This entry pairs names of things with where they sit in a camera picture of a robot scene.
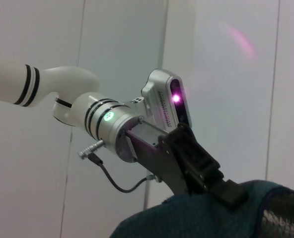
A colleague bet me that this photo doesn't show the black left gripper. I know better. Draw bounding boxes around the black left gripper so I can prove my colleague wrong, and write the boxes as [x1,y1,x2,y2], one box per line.
[124,121,249,212]

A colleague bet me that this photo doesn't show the dark teal insulated lunch bag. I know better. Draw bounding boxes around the dark teal insulated lunch bag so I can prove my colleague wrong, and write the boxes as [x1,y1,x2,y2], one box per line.
[111,179,294,238]

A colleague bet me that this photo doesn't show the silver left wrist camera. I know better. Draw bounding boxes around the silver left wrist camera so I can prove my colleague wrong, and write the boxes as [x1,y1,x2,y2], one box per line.
[141,68,193,129]

